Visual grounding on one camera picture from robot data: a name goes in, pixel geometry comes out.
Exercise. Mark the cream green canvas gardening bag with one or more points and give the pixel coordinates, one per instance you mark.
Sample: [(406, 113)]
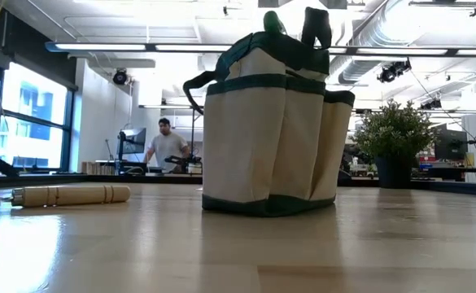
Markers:
[(262, 142)]

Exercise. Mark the black robot arm on desk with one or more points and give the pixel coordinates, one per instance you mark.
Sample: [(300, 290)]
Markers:
[(182, 160)]

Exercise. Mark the person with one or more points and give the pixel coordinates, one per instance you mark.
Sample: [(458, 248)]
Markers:
[(166, 148)]

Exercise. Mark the black computer monitor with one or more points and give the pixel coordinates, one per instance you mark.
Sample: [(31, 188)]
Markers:
[(451, 144), (132, 140)]

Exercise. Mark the wooden slat stack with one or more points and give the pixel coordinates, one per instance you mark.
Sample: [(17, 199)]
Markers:
[(99, 168)]

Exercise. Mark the green potted plant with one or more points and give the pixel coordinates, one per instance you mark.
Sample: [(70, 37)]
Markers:
[(394, 134)]

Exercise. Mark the long ceiling light bar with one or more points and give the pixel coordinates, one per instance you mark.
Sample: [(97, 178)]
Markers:
[(99, 46)]

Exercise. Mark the black track spotlights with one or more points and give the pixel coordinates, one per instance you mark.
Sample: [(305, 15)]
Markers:
[(392, 71)]

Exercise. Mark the black ceiling camera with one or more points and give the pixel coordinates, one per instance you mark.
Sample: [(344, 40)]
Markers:
[(120, 77)]

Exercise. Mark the black aluminium table frame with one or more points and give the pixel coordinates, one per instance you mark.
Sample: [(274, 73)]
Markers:
[(99, 178)]

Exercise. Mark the silver ventilation duct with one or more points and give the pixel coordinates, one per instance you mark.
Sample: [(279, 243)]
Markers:
[(384, 24)]

